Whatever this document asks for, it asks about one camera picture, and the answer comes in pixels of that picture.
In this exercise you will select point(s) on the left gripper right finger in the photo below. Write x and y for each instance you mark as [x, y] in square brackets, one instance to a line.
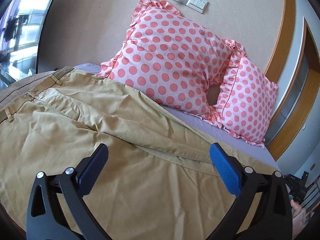
[261, 209]

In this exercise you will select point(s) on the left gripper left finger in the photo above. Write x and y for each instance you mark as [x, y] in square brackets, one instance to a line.
[56, 209]

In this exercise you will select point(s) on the khaki pants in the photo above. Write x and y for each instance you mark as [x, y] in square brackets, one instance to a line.
[159, 181]

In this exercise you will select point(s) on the person's right hand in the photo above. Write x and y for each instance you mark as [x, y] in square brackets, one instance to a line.
[296, 208]

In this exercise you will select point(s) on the lavender bed sheet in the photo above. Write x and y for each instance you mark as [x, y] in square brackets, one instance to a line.
[220, 132]

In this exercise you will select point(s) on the small polka dot pillow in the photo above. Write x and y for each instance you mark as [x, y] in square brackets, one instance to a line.
[246, 99]

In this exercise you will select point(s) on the large polka dot pillow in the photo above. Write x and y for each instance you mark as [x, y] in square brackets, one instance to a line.
[172, 60]

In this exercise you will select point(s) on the glass window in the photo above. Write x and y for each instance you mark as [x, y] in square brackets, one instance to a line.
[22, 23]

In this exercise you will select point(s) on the white light switch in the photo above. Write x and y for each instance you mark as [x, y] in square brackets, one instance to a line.
[197, 5]

